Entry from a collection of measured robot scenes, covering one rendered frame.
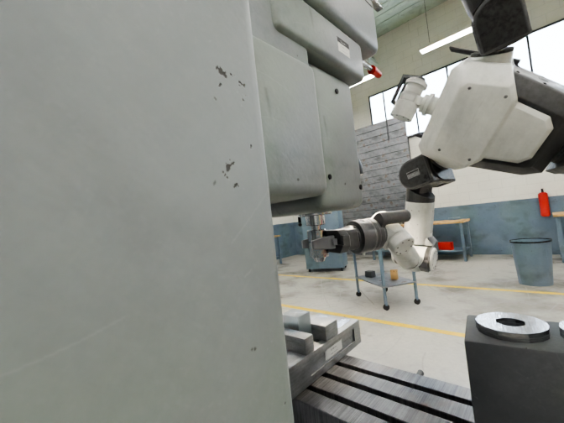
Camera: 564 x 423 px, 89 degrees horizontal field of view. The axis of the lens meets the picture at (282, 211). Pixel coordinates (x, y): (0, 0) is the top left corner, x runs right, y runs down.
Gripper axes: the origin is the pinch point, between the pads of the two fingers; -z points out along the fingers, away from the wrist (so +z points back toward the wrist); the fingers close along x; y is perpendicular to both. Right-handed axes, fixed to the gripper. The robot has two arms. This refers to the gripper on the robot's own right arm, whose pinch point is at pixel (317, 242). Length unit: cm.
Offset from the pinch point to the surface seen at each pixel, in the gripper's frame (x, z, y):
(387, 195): -570, 554, -41
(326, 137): 11.8, -1.4, -22.9
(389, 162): -553, 563, -131
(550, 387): 39.7, 9.8, 19.1
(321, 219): 2.4, 0.4, -5.8
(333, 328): -5.2, 4.5, 23.8
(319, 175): 16.6, -7.0, -14.1
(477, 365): 33.1, 5.6, 17.8
